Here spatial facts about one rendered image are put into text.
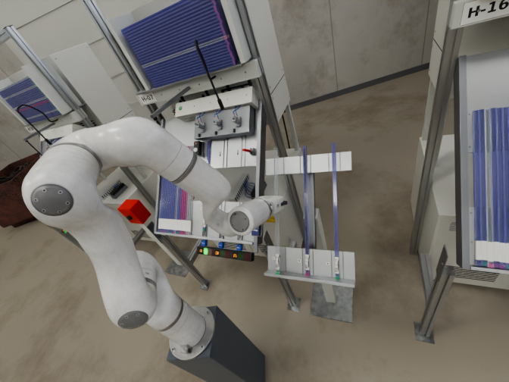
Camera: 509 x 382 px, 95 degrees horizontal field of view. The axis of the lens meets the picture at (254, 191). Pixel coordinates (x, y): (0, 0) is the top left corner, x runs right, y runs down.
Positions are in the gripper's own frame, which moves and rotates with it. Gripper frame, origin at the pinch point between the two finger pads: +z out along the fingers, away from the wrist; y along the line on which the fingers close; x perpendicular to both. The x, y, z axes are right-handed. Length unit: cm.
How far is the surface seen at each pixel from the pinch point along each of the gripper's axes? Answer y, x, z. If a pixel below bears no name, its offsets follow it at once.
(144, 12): 65, -95, 9
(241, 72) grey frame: 17, -56, 13
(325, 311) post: -8, 81, 50
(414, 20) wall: -99, -181, 312
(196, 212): 53, 9, 14
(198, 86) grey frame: 42, -56, 15
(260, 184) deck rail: 13.8, -4.8, 16.5
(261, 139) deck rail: 13.2, -26.7, 21.8
